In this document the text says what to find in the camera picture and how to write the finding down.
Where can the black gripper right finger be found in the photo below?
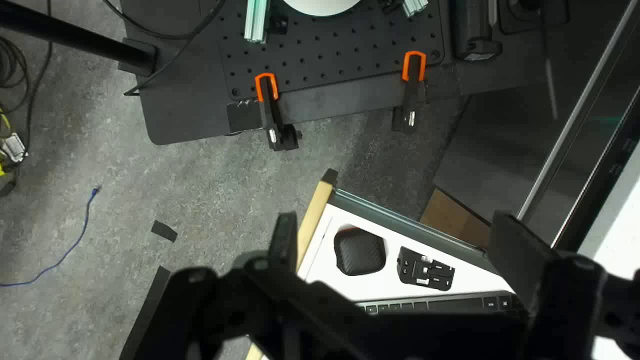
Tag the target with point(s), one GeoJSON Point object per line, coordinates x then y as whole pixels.
{"type": "Point", "coordinates": [520, 261]}

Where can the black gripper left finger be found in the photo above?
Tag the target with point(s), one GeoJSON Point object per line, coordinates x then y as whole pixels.
{"type": "Point", "coordinates": [283, 240]}

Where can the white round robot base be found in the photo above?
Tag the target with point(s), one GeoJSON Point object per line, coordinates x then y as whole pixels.
{"type": "Point", "coordinates": [320, 4]}

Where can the brown cardboard piece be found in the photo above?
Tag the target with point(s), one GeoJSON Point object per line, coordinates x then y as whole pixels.
{"type": "Point", "coordinates": [461, 223]}

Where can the grey keyboard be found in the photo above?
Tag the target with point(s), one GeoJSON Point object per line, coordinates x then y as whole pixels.
{"type": "Point", "coordinates": [432, 304]}

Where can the black tape piece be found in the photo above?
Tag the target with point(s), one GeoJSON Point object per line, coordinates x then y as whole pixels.
{"type": "Point", "coordinates": [164, 230]}

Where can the orange black bar clamp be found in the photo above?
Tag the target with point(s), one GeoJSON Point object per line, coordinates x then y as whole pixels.
{"type": "Point", "coordinates": [412, 86]}
{"type": "Point", "coordinates": [270, 111]}

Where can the dark grey base platform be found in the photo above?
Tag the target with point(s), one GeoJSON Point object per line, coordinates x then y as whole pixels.
{"type": "Point", "coordinates": [187, 107]}

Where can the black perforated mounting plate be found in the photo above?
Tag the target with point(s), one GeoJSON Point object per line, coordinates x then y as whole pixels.
{"type": "Point", "coordinates": [332, 52]}

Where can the green aluminium extrusion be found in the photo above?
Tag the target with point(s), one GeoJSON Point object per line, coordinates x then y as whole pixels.
{"type": "Point", "coordinates": [257, 20]}

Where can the black box device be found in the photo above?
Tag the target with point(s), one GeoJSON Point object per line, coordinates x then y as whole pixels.
{"type": "Point", "coordinates": [474, 31]}

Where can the yellow white device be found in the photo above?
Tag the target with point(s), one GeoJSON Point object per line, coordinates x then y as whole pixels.
{"type": "Point", "coordinates": [10, 150]}

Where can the black metal pole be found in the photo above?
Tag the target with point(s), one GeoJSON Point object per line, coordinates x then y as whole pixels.
{"type": "Point", "coordinates": [73, 36]}

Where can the black flat bracket part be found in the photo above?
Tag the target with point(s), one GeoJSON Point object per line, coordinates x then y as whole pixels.
{"type": "Point", "coordinates": [425, 269]}

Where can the metal desk frame rail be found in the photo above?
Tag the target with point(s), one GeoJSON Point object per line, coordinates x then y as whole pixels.
{"type": "Point", "coordinates": [580, 107]}

